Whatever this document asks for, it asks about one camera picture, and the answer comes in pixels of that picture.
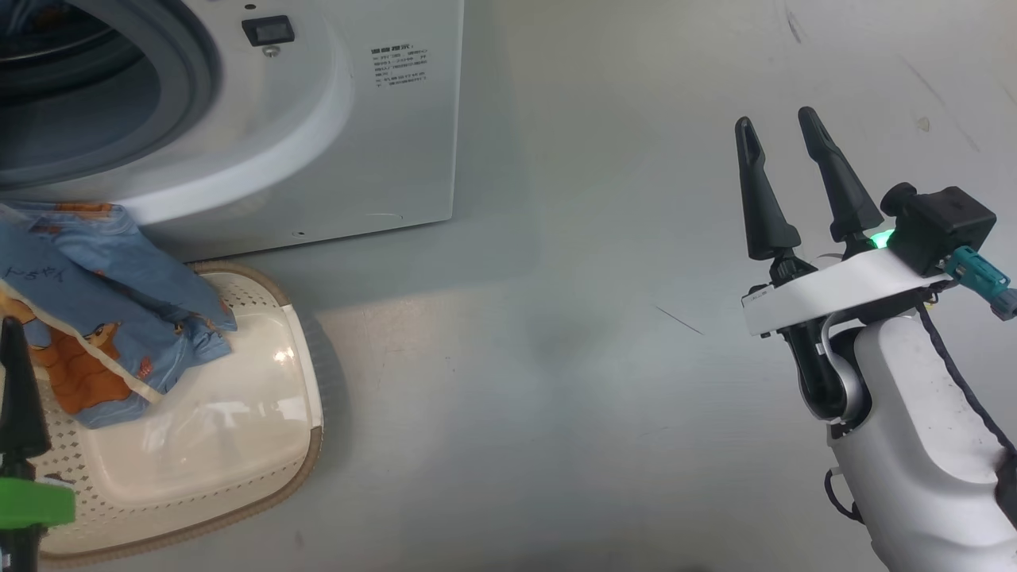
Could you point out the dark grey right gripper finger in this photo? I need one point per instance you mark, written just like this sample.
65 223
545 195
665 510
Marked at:
850 206
767 222

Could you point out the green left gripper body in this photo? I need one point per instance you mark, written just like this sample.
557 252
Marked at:
32 504

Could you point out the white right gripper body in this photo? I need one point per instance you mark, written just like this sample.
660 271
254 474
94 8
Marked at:
834 290

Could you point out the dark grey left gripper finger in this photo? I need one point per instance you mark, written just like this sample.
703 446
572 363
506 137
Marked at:
17 413

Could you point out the blue cartoon print garment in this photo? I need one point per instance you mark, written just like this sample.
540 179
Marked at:
103 318

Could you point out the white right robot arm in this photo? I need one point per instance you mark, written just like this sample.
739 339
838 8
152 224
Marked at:
914 445

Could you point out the cream perforated laundry basket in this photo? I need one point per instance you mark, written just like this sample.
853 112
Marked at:
199 445

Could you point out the grey rubber door seal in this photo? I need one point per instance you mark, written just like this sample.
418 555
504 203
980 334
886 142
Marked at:
187 87

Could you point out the white front-load washing machine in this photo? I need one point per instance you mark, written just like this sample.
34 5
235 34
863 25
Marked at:
397 159

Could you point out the black door latch socket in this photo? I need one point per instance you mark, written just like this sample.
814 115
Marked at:
268 30

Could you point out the steel washer drum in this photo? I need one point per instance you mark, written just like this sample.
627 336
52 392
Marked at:
63 103

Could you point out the printed text label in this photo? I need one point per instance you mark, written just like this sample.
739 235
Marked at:
400 65

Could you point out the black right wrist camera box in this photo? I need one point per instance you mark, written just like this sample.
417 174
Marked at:
945 226

